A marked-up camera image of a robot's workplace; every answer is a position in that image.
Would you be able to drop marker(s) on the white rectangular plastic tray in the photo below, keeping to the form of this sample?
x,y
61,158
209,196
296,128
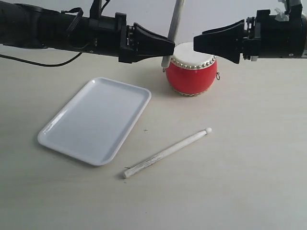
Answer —
x,y
96,121

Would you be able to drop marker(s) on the red small drum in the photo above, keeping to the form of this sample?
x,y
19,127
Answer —
x,y
191,73

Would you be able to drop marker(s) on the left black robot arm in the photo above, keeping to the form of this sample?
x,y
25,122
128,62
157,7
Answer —
x,y
33,27

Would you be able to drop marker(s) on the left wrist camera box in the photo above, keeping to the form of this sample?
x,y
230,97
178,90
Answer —
x,y
97,8

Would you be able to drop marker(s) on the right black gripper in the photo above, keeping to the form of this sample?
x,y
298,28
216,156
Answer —
x,y
264,37

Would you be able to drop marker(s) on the white drumstick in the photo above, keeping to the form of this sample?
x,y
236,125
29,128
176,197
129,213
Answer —
x,y
173,29
165,153

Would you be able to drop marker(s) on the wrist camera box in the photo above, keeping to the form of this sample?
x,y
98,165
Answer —
x,y
284,16
97,8

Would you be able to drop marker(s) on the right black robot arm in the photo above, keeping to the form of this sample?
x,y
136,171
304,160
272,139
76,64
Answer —
x,y
304,28

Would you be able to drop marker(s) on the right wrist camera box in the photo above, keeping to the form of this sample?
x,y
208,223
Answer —
x,y
284,16

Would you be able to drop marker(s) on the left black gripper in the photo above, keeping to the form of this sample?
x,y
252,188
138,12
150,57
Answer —
x,y
109,36

